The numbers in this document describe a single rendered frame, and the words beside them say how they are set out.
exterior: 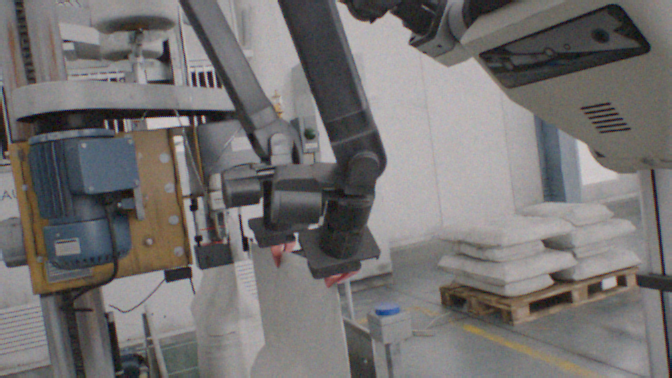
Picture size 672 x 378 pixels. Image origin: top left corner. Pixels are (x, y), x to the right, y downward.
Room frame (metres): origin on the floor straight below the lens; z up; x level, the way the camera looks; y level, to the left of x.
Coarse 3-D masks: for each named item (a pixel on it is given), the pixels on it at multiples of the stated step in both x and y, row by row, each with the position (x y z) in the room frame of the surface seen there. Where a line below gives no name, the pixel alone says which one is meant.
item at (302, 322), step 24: (264, 264) 1.17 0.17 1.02; (288, 264) 1.00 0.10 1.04; (264, 288) 1.19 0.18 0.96; (288, 288) 1.03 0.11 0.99; (312, 288) 0.90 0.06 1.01; (336, 288) 0.80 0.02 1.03; (264, 312) 1.22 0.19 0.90; (288, 312) 1.06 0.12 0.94; (312, 312) 0.91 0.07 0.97; (336, 312) 0.81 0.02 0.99; (264, 336) 1.23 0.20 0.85; (288, 336) 1.08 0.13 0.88; (312, 336) 0.93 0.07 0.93; (336, 336) 0.82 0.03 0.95; (264, 360) 1.14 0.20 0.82; (288, 360) 1.06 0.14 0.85; (312, 360) 0.95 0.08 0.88; (336, 360) 0.84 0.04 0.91
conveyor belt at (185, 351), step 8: (168, 344) 2.90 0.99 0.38; (176, 344) 2.88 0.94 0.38; (184, 344) 2.86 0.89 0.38; (192, 344) 2.84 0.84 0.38; (168, 352) 2.76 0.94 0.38; (176, 352) 2.74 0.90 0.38; (184, 352) 2.72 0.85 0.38; (192, 352) 2.70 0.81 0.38; (168, 360) 2.63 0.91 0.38; (176, 360) 2.61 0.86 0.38; (184, 360) 2.60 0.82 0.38; (192, 360) 2.58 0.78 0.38; (168, 368) 2.51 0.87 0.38; (176, 368) 2.50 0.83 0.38; (184, 368) 2.48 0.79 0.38; (192, 368) 2.47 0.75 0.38; (176, 376) 2.39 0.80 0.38; (184, 376) 2.38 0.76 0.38; (192, 376) 2.37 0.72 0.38
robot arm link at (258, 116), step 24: (192, 0) 0.94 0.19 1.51; (216, 0) 0.96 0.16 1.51; (192, 24) 0.96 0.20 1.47; (216, 24) 0.95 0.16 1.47; (216, 48) 0.95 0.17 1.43; (240, 48) 0.97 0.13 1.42; (216, 72) 0.98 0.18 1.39; (240, 72) 0.96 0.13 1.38; (240, 96) 0.96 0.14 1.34; (264, 96) 0.97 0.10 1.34; (240, 120) 1.00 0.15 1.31; (264, 120) 0.97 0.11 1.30; (264, 144) 0.96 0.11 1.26
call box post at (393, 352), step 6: (396, 342) 1.30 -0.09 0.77; (390, 348) 1.30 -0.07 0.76; (396, 348) 1.30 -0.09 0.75; (390, 354) 1.30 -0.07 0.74; (396, 354) 1.30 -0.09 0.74; (390, 360) 1.30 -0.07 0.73; (396, 360) 1.30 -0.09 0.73; (390, 366) 1.30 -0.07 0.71; (396, 366) 1.30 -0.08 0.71; (402, 366) 1.30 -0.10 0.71; (390, 372) 1.31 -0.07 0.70; (396, 372) 1.30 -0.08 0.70; (402, 372) 1.30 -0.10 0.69
